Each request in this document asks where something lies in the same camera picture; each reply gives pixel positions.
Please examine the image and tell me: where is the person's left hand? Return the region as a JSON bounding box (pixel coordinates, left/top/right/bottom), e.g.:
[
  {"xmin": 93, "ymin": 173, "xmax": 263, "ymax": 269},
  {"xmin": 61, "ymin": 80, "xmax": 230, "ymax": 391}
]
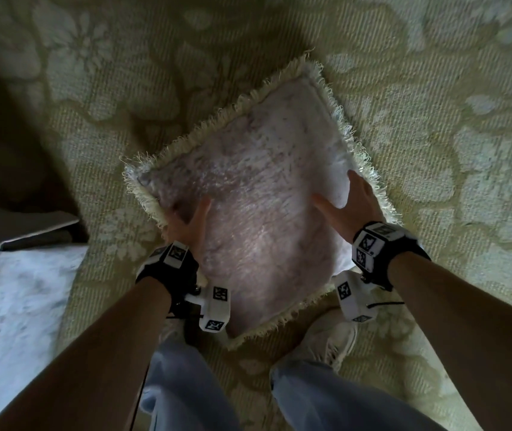
[{"xmin": 162, "ymin": 197, "xmax": 212, "ymax": 258}]

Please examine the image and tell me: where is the person's left white shoe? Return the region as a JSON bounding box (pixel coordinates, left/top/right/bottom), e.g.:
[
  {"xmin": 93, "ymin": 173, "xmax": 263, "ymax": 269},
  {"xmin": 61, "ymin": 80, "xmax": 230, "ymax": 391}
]
[{"xmin": 159, "ymin": 316, "xmax": 185, "ymax": 344}]

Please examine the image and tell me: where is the beige floral patterned rug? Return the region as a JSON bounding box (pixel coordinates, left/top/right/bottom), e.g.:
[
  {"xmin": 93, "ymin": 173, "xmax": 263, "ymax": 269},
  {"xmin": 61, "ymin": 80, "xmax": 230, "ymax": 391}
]
[{"xmin": 0, "ymin": 0, "xmax": 512, "ymax": 431}]

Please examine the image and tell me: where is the person's white shoe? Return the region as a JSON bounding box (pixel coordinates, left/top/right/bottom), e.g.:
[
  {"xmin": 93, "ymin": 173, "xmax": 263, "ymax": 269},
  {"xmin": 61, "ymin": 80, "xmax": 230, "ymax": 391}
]
[
  {"xmin": 293, "ymin": 308, "xmax": 359, "ymax": 372},
  {"xmin": 159, "ymin": 316, "xmax": 185, "ymax": 344}
]

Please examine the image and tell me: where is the person's left forearm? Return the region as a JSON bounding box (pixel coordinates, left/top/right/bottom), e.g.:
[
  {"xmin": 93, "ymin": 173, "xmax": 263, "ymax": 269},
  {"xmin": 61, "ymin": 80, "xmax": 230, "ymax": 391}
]
[{"xmin": 0, "ymin": 277, "xmax": 172, "ymax": 431}]

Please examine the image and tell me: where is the black wrist camera band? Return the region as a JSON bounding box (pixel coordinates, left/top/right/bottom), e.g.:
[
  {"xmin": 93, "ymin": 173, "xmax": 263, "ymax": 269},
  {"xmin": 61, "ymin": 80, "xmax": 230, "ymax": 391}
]
[
  {"xmin": 336, "ymin": 221, "xmax": 432, "ymax": 324},
  {"xmin": 135, "ymin": 240, "xmax": 232, "ymax": 333}
]

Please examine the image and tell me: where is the person's right leg in jeans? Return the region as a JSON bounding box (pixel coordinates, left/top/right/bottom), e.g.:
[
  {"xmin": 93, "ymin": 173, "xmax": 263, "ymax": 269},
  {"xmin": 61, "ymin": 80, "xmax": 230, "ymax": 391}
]
[{"xmin": 268, "ymin": 358, "xmax": 446, "ymax": 431}]

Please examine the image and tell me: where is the person's right forearm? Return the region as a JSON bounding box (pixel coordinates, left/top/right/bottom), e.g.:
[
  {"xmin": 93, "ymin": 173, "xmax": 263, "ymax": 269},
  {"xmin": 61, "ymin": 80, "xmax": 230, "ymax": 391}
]
[{"xmin": 387, "ymin": 252, "xmax": 512, "ymax": 431}]

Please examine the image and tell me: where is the white fabric cover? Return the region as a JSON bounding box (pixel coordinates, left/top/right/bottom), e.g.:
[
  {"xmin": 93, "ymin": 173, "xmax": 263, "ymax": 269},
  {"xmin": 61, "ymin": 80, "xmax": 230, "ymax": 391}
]
[{"xmin": 0, "ymin": 244, "xmax": 89, "ymax": 431}]

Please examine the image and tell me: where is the person's left leg in jeans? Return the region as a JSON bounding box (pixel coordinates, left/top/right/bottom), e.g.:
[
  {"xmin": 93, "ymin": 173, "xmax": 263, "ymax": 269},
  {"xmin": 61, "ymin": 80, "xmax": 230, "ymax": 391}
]
[{"xmin": 140, "ymin": 327, "xmax": 241, "ymax": 431}]

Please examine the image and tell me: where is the black left wrist camera band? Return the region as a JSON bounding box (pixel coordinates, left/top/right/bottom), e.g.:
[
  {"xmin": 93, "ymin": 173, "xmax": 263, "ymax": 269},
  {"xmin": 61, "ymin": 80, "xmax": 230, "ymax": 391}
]
[{"xmin": 135, "ymin": 240, "xmax": 232, "ymax": 333}]

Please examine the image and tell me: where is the white fringed fluffy cushion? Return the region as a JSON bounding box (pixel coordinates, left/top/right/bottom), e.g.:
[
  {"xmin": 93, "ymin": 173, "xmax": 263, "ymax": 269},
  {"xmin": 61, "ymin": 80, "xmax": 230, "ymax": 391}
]
[{"xmin": 121, "ymin": 50, "xmax": 402, "ymax": 350}]

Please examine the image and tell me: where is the black right wrist camera band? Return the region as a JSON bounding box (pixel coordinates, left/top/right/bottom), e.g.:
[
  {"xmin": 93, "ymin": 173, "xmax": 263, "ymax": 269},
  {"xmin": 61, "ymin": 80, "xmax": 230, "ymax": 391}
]
[{"xmin": 336, "ymin": 221, "xmax": 432, "ymax": 324}]

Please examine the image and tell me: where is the person's right white shoe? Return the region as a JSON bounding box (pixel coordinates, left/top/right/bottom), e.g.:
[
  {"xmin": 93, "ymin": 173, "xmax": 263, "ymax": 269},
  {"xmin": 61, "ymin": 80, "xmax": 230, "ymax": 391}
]
[{"xmin": 293, "ymin": 308, "xmax": 359, "ymax": 372}]

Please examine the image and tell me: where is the person's right hand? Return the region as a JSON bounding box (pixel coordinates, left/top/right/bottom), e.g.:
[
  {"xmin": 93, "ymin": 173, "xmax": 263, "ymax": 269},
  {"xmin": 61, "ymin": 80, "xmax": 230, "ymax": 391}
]
[{"xmin": 312, "ymin": 170, "xmax": 387, "ymax": 245}]

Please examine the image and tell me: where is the person's leg in jeans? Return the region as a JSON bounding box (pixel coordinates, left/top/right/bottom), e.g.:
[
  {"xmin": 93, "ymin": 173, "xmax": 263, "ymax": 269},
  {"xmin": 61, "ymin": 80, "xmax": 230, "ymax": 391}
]
[
  {"xmin": 140, "ymin": 327, "xmax": 241, "ymax": 431},
  {"xmin": 268, "ymin": 358, "xmax": 446, "ymax": 431}
]

